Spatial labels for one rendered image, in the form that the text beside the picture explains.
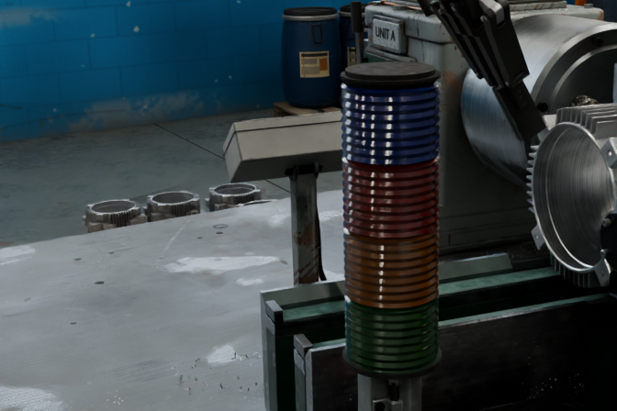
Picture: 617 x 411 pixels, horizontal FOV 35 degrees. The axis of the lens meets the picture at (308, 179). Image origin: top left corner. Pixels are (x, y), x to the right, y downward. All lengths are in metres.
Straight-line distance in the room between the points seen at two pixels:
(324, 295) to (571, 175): 0.32
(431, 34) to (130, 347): 0.62
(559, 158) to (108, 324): 0.61
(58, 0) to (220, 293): 5.06
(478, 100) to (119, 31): 5.22
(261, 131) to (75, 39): 5.31
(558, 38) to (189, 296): 0.61
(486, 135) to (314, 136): 0.31
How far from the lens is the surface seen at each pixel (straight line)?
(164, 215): 3.44
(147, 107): 6.58
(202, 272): 1.46
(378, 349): 0.61
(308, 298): 1.02
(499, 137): 1.32
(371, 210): 0.58
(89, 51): 6.42
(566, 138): 1.10
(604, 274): 1.03
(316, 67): 6.13
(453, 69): 1.44
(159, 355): 1.21
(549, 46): 1.29
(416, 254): 0.59
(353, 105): 0.57
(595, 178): 1.15
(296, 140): 1.11
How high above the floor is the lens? 1.31
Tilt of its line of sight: 15 degrees down
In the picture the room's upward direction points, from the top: 2 degrees counter-clockwise
